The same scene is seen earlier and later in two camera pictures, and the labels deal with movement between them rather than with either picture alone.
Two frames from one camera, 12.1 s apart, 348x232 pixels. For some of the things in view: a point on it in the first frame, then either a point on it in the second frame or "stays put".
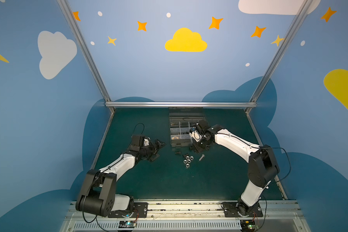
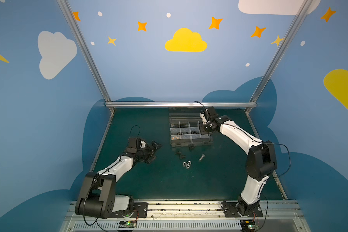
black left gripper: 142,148 stays put
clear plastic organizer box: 181,119 stays put
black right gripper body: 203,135 to 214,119
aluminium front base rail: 192,216 stays put
